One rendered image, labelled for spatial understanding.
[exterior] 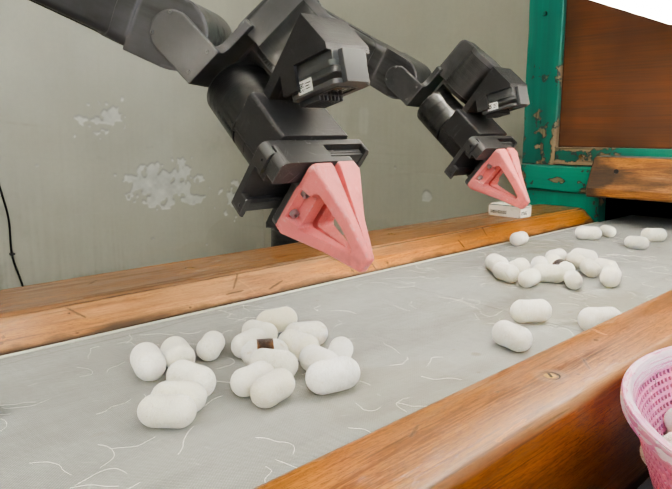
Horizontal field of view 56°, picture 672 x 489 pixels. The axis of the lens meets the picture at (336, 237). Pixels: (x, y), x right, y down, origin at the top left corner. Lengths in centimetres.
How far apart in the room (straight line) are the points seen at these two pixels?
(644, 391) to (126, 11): 46
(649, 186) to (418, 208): 137
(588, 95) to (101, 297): 94
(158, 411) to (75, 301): 22
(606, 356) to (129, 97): 239
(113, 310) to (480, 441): 36
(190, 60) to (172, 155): 224
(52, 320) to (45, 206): 200
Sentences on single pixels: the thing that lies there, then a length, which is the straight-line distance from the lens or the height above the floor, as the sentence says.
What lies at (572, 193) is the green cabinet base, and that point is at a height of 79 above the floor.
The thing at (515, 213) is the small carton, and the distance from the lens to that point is 106.
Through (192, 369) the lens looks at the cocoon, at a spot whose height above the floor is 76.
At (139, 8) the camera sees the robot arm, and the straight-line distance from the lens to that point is 56.
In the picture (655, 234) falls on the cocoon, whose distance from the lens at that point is 105.
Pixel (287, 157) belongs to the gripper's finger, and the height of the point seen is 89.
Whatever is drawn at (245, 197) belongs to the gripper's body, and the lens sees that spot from 47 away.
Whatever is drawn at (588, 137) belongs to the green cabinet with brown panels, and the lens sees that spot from 126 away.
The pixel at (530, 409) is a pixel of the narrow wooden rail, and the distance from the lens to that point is 35.
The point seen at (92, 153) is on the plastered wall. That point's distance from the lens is 260.
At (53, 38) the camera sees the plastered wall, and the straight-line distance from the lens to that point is 258.
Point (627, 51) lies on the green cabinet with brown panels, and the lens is 124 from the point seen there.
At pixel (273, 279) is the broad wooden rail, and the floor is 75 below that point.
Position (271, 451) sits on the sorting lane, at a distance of 35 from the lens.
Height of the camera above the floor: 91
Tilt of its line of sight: 10 degrees down
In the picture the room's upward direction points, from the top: straight up
